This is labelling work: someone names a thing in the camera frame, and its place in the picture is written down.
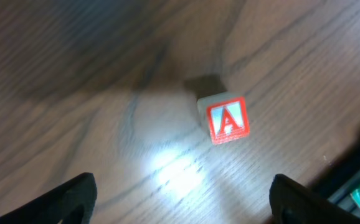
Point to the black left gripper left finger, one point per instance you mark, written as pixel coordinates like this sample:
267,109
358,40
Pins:
71,202

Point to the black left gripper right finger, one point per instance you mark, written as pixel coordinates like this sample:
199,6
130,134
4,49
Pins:
292,203

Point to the red letter A block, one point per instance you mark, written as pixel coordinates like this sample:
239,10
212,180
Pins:
225,117

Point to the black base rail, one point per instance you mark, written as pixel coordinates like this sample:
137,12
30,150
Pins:
340,182

